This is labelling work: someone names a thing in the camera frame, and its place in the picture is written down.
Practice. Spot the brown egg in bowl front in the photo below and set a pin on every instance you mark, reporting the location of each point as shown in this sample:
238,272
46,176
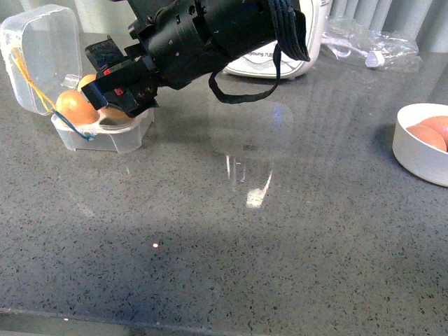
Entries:
428,136

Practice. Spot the brown egg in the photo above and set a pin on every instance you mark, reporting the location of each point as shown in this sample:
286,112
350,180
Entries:
116,115
76,109
439,124
86,80
428,136

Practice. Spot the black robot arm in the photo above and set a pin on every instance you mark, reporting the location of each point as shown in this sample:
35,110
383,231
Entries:
238,27

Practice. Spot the clear plastic bag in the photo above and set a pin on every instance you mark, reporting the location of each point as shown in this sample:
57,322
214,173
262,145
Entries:
351,43

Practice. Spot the clear plastic egg box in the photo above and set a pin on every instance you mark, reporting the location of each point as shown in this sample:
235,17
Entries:
49,41

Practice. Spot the brown egg in bowl back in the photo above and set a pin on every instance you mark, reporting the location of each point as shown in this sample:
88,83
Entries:
439,124

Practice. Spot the white Joyoung blender appliance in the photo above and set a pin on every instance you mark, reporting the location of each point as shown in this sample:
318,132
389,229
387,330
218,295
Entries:
298,28

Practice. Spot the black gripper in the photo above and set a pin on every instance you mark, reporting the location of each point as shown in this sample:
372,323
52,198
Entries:
174,47

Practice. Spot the blue rubber band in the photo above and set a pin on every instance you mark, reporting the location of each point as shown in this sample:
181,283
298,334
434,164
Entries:
87,137

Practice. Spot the white round bowl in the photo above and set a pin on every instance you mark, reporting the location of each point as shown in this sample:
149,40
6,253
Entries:
424,161

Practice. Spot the yellow rubber band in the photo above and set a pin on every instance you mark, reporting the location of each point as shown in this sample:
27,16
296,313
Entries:
19,60

